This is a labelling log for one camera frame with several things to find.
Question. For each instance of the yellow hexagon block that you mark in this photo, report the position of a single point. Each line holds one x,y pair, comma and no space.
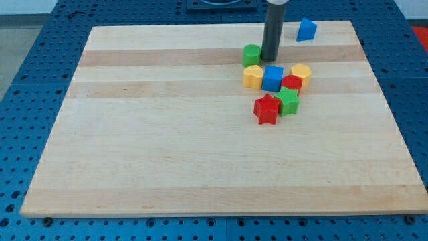
304,72

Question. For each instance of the green cylinder block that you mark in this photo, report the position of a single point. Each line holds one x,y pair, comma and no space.
251,55

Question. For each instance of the red star block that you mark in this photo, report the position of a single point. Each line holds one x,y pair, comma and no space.
266,109

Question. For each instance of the light wooden board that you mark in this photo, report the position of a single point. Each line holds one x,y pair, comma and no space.
156,122

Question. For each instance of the yellow heart block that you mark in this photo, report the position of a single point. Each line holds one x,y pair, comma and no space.
253,77

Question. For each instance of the blue triangular prism block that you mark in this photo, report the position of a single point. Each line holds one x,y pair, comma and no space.
306,31

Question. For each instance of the blue cube block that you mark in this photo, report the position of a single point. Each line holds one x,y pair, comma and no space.
272,78

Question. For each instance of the green star block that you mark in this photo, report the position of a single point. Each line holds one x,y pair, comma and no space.
289,101

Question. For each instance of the red cylinder block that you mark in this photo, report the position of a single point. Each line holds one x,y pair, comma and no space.
292,82

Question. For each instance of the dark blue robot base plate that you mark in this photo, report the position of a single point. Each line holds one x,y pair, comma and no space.
220,5

